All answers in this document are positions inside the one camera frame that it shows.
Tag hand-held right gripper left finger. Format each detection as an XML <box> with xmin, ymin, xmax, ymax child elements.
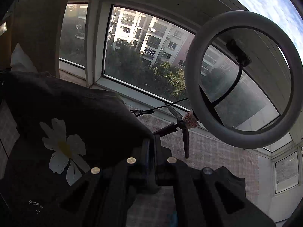
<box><xmin>43</xmin><ymin>139</ymin><xmax>154</xmax><ymax>227</ymax></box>

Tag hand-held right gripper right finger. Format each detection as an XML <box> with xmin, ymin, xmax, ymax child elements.
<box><xmin>155</xmin><ymin>136</ymin><xmax>276</xmax><ymax>227</ymax></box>

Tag dark grey daisy print T-shirt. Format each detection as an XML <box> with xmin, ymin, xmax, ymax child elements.
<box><xmin>0</xmin><ymin>71</ymin><xmax>155</xmax><ymax>227</ymax></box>

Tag black tripod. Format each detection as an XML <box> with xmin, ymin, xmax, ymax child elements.
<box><xmin>153</xmin><ymin>104</ymin><xmax>198</xmax><ymax>159</ymax></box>

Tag black gooseneck phone clamp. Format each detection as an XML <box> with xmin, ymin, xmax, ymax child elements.
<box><xmin>200</xmin><ymin>39</ymin><xmax>252</xmax><ymax>114</ymax></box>

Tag white garment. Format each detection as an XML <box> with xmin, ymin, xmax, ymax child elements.
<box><xmin>10</xmin><ymin>43</ymin><xmax>38</xmax><ymax>73</ymax></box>

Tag light plywood board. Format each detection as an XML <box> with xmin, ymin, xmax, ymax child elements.
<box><xmin>9</xmin><ymin>0</ymin><xmax>70</xmax><ymax>78</ymax></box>

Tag black cable with inline remote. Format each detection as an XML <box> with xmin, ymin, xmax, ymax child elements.
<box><xmin>130</xmin><ymin>98</ymin><xmax>190</xmax><ymax>117</ymax></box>

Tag white ring light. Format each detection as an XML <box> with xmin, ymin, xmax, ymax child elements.
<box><xmin>184</xmin><ymin>11</ymin><xmax>303</xmax><ymax>149</ymax></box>

